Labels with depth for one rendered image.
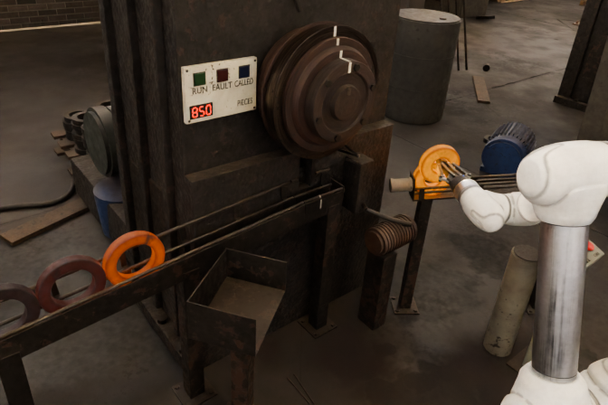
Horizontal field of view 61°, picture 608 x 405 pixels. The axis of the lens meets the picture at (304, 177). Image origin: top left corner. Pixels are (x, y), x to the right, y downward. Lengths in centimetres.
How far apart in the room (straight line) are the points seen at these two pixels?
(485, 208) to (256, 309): 79
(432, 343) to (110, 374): 135
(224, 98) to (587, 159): 105
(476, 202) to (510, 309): 70
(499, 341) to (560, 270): 120
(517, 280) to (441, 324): 49
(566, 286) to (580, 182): 24
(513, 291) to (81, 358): 177
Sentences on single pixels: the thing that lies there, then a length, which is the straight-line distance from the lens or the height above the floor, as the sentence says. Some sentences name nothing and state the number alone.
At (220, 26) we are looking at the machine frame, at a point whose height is 135.
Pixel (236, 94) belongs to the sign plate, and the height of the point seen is 113.
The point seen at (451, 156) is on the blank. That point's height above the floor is 87.
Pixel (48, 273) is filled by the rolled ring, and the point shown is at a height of 76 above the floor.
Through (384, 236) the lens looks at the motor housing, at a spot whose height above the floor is 52.
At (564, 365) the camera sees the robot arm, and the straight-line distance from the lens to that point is 140.
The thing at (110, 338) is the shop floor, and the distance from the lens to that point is 246.
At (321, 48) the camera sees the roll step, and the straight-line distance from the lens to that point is 169.
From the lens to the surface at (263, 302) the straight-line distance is 165.
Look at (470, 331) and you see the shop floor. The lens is 260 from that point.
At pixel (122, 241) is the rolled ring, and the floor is 79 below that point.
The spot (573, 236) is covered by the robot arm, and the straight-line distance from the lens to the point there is 129.
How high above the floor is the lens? 171
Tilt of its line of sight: 29 degrees down
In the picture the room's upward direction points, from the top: 4 degrees clockwise
